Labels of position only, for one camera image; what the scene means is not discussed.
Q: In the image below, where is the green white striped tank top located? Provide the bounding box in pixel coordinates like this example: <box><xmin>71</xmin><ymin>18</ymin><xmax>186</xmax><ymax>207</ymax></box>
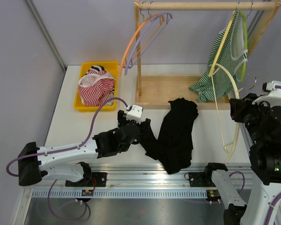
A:
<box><xmin>188</xmin><ymin>11</ymin><xmax>248</xmax><ymax>103</ymax></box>

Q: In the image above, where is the cream hanger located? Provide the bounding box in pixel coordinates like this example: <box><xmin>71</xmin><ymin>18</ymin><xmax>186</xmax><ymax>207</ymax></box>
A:
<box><xmin>211</xmin><ymin>63</ymin><xmax>240</xmax><ymax>163</ymax></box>

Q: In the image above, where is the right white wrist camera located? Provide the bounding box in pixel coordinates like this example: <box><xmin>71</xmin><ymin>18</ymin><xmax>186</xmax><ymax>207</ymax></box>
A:
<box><xmin>252</xmin><ymin>81</ymin><xmax>281</xmax><ymax>105</ymax></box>

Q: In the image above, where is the purple floor cable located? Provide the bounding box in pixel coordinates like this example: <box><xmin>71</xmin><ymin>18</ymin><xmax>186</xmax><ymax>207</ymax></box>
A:
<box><xmin>47</xmin><ymin>179</ymin><xmax>91</xmax><ymax>222</ymax></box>

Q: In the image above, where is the green hanger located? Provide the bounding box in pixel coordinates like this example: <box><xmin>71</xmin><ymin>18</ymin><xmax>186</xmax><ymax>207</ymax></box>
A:
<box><xmin>240</xmin><ymin>11</ymin><xmax>248</xmax><ymax>83</ymax></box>

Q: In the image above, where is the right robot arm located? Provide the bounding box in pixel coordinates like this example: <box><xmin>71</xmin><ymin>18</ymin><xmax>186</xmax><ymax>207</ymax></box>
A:
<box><xmin>203</xmin><ymin>93</ymin><xmax>281</xmax><ymax>225</ymax></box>

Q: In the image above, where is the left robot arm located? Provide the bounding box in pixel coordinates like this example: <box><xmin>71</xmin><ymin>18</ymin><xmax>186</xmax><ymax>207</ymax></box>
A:
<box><xmin>18</xmin><ymin>110</ymin><xmax>151</xmax><ymax>187</ymax></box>

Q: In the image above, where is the aluminium rail base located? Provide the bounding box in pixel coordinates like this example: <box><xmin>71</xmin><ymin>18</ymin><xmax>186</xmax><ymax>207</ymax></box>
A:
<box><xmin>23</xmin><ymin>163</ymin><xmax>253</xmax><ymax>200</ymax></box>

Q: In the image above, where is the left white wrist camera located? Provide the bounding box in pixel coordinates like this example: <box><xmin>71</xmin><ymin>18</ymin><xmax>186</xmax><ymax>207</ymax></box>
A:
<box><xmin>126</xmin><ymin>105</ymin><xmax>143</xmax><ymax>124</ymax></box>

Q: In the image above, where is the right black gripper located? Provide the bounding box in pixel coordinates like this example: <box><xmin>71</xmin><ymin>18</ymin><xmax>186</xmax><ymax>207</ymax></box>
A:
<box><xmin>231</xmin><ymin>92</ymin><xmax>273</xmax><ymax>144</ymax></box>

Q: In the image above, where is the yellow hanger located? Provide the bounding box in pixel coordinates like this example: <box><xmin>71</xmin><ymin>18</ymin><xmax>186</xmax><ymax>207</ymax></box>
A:
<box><xmin>208</xmin><ymin>2</ymin><xmax>240</xmax><ymax>77</ymax></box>

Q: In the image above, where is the wooden clothes rack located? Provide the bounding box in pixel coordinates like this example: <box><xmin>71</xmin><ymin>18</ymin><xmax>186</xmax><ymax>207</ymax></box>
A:
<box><xmin>135</xmin><ymin>0</ymin><xmax>281</xmax><ymax>110</ymax></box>

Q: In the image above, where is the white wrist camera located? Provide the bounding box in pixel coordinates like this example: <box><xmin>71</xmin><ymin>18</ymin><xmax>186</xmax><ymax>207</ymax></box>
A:
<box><xmin>252</xmin><ymin>81</ymin><xmax>281</xmax><ymax>105</ymax></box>
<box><xmin>126</xmin><ymin>105</ymin><xmax>143</xmax><ymax>124</ymax></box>

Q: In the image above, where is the yellow plastic bin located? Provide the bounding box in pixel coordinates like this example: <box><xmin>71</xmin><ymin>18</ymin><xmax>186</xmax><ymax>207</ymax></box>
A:
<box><xmin>74</xmin><ymin>61</ymin><xmax>118</xmax><ymax>112</ymax></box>

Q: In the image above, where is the red white striped tank top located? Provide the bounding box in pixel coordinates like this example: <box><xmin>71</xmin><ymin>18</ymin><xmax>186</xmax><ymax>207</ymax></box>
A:
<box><xmin>78</xmin><ymin>67</ymin><xmax>116</xmax><ymax>107</ymax></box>

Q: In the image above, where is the black white striped tank top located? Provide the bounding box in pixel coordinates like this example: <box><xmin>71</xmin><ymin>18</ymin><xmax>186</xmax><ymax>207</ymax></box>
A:
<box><xmin>91</xmin><ymin>65</ymin><xmax>105</xmax><ymax>72</ymax></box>

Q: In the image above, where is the orange hanger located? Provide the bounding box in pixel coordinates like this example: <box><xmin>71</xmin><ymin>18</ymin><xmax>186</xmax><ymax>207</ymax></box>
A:
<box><xmin>118</xmin><ymin>0</ymin><xmax>171</xmax><ymax>75</ymax></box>

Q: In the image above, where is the purple hanger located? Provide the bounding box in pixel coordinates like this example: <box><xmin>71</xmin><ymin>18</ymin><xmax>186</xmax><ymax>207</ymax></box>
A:
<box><xmin>119</xmin><ymin>12</ymin><xmax>173</xmax><ymax>75</ymax></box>

